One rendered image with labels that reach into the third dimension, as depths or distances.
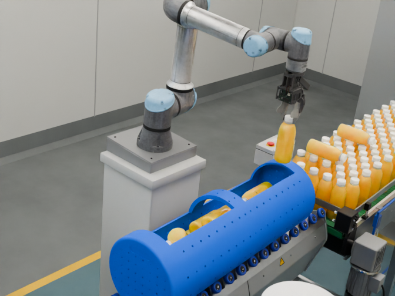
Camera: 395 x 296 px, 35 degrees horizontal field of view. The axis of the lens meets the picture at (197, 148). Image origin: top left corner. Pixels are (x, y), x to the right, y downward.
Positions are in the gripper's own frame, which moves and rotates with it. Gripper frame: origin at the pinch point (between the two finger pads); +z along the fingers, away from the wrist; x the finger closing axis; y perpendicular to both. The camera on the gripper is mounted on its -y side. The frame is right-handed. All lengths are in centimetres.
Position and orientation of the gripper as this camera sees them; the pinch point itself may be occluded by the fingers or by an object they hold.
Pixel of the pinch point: (289, 118)
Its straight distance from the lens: 243.1
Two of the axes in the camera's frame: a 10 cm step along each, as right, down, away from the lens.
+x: 7.6, 3.5, -5.4
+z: -1.0, 9.0, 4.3
